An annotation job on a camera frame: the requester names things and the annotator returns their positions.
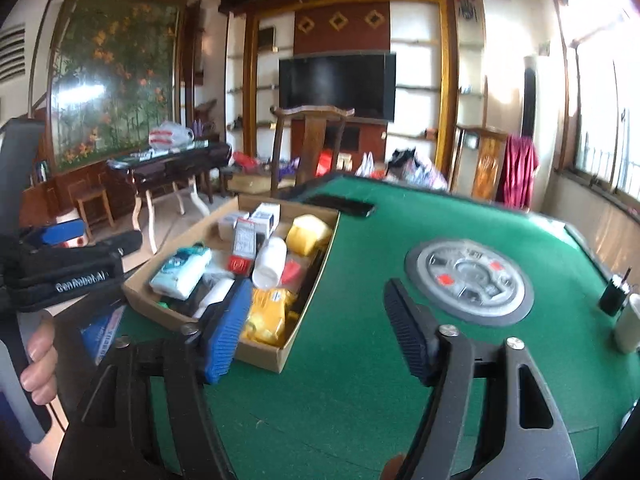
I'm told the cardboard box tray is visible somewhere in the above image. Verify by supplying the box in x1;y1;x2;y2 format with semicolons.
122;194;342;373

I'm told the wooden television cabinet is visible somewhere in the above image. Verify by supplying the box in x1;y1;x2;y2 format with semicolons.
320;117;389;171

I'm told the red item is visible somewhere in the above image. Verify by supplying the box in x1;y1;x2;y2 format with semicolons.
280;257;307;286

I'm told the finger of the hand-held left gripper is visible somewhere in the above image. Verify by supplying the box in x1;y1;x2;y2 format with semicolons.
20;219;85;250
85;231;144;261

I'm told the colourful cloth pile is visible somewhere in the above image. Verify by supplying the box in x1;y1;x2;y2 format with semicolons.
387;147;448;191

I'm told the black cylindrical motor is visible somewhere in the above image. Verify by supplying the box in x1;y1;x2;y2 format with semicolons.
598;269;633;317

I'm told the white red plastic bag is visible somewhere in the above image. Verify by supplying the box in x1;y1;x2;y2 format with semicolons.
149;121;195;150

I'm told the person's right hand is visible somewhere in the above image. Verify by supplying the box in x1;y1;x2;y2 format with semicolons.
382;452;408;480

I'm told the person's left hand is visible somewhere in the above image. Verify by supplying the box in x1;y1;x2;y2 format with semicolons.
20;316;58;407

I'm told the red cloth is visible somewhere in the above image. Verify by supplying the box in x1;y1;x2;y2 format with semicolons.
501;135;541;208

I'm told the carved wooden chair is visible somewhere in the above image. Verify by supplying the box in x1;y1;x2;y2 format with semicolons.
452;125;509;204

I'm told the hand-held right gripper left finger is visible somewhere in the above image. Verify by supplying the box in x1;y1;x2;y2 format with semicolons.
52;277;253;480

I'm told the blue printed box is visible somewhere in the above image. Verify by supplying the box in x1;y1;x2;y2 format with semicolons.
80;305;126;362

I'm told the floral wall painting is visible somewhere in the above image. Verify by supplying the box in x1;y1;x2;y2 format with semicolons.
50;0;183;171

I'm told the window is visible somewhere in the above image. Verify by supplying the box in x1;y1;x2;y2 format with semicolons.
550;0;640;206

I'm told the green-capped black marker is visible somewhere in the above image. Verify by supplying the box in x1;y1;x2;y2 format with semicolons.
157;299;201;319

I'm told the red paper bag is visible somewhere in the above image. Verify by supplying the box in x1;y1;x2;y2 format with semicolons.
315;147;337;176

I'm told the dark wooden side table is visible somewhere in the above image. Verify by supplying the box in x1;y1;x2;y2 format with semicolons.
107;142;233;254

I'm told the round grey table centre panel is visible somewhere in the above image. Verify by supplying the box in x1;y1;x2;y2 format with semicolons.
404;239;535;325

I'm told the small wooden stool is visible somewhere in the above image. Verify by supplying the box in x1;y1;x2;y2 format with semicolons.
67;180;116;241

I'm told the yellow foil packet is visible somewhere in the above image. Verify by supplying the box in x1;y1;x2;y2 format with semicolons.
244;287;301;347

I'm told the white wall vent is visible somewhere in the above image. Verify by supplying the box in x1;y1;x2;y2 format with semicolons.
0;25;26;83

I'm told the teal tissue pack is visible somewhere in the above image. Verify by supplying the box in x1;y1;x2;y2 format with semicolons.
149;242;213;298

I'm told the gold framed wall shelf unit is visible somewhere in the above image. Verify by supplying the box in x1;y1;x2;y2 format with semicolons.
227;0;488;161

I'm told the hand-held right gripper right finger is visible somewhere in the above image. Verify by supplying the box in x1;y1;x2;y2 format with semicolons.
382;277;581;480

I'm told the white mug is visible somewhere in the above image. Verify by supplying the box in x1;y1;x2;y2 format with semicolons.
614;292;640;353

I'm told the black television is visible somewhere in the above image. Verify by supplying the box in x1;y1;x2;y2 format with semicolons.
278;51;397;122

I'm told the black smartphone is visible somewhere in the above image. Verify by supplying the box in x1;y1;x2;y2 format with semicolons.
302;194;376;218

